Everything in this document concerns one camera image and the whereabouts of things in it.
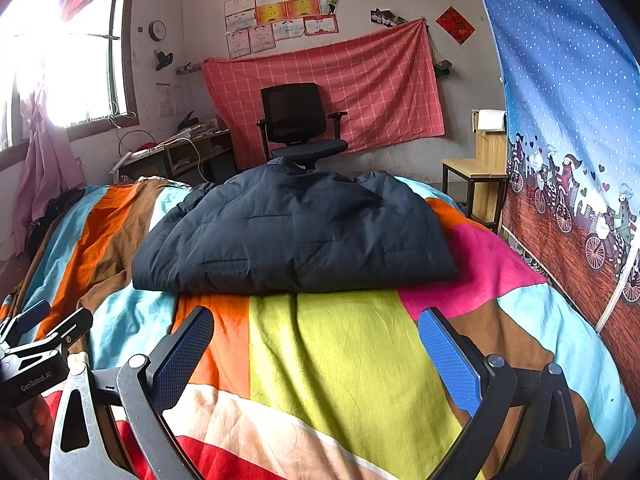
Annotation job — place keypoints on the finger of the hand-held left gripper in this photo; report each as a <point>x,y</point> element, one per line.
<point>35,314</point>
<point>65,327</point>

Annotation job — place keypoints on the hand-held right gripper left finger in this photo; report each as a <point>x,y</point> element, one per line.
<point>182,355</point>

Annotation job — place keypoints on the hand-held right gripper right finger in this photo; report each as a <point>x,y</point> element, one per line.
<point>450,360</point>

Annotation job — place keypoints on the navy padded jacket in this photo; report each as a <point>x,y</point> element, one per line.
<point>300,230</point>

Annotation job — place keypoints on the person's left hand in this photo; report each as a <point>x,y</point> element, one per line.
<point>44,422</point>

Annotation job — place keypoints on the dark cloth pile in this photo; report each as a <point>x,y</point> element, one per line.
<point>55,210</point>

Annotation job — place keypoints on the colourful striped blanket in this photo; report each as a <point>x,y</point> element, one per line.
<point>340,360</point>

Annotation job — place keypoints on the pink curtain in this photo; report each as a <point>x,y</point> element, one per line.
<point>45,170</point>

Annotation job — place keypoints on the red cloth item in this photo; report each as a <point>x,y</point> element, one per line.
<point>146,146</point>

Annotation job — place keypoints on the wooden desk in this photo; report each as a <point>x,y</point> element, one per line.
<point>190,152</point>

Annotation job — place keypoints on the wooden side table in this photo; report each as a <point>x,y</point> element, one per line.
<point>492,152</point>

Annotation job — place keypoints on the black clip tool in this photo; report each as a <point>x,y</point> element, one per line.
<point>188,121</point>

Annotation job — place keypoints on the white box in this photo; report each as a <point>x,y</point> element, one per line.
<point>491,120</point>

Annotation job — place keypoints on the window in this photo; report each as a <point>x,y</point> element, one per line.
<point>85,60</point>

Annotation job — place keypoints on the black office chair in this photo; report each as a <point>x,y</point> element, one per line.
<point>290,110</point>

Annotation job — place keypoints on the small green hanging ornament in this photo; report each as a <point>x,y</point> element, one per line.
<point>443,67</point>

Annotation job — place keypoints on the blue printed curtain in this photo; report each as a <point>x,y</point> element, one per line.
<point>550,60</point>

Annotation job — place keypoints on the white wall calendar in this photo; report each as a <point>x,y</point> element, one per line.
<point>165,100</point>

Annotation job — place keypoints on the red checked wall cloth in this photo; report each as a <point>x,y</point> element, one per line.
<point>385,90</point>

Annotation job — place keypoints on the black wall ornament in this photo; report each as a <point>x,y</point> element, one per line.
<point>163,60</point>

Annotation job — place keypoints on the small wall shelf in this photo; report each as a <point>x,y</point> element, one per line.
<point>189,68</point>

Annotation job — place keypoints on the round wall clock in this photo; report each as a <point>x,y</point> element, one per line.
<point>157,30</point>

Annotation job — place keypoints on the red paper wall decoration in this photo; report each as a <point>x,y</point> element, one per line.
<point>455,25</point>

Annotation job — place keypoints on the wall photos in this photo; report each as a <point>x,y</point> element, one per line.
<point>387,17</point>

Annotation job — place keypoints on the group of wall certificates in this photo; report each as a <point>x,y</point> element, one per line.
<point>290,10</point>

